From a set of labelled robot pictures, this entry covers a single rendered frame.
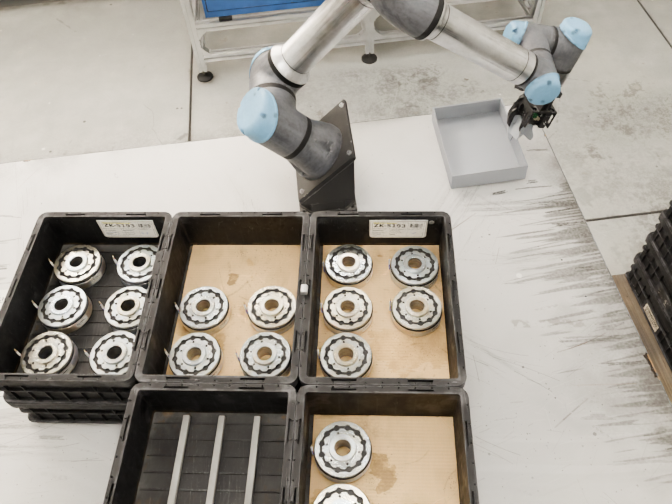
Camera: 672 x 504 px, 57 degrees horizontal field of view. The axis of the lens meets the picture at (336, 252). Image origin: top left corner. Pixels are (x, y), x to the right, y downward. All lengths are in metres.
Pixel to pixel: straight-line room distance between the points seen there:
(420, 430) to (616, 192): 1.81
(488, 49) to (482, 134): 0.51
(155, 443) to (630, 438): 0.94
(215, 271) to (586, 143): 1.98
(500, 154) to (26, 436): 1.35
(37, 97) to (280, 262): 2.29
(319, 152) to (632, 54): 2.30
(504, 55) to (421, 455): 0.82
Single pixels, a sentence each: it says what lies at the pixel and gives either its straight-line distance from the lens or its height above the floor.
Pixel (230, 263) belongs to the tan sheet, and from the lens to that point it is 1.40.
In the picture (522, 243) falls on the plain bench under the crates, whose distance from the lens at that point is 1.61.
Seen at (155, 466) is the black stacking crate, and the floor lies 0.83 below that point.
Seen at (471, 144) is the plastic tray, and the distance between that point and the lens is 1.80.
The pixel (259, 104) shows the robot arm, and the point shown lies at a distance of 1.45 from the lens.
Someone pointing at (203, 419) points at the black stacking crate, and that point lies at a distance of 1.24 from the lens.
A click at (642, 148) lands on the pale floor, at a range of 3.02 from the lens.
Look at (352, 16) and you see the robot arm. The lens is 1.43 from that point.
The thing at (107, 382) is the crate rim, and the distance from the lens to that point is 1.22.
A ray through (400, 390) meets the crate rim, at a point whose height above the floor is 0.93.
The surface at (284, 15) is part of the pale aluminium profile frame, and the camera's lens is 3.06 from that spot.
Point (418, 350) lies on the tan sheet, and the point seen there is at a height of 0.83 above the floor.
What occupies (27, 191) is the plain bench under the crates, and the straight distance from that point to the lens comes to 1.93.
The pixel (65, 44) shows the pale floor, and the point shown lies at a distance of 3.77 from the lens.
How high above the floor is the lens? 1.95
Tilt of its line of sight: 54 degrees down
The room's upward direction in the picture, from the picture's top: 4 degrees counter-clockwise
